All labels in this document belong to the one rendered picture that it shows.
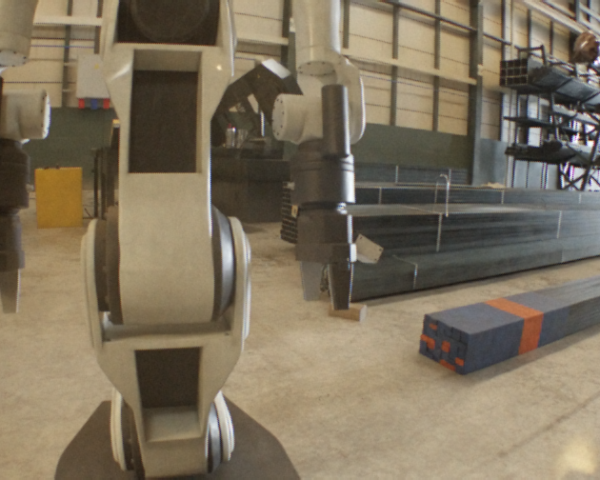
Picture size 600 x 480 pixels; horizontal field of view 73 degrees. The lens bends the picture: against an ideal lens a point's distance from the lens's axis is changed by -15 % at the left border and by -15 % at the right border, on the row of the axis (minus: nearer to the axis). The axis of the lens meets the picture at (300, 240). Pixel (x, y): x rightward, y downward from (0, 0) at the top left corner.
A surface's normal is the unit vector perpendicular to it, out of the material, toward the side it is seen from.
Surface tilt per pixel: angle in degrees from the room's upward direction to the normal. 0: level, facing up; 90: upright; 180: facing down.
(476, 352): 90
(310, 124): 78
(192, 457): 106
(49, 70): 90
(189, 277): 90
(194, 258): 74
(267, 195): 90
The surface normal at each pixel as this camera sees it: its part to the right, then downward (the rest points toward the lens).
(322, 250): -0.44, 0.01
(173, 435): 0.20, -0.76
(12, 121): 0.33, -0.01
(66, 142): 0.49, 0.18
